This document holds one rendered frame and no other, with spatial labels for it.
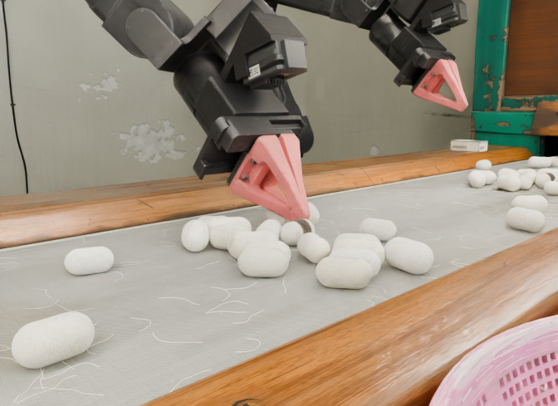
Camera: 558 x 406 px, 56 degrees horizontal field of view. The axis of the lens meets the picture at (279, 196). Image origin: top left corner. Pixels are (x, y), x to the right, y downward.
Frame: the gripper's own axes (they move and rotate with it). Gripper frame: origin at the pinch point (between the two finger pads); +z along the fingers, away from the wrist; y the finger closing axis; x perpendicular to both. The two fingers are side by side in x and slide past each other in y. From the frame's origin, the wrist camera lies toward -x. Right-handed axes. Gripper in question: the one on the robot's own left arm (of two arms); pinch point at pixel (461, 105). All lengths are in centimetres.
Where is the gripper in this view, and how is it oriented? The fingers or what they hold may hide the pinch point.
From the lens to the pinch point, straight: 85.2
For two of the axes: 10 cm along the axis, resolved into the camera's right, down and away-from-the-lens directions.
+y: 7.2, -1.1, 6.8
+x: -4.5, 6.7, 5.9
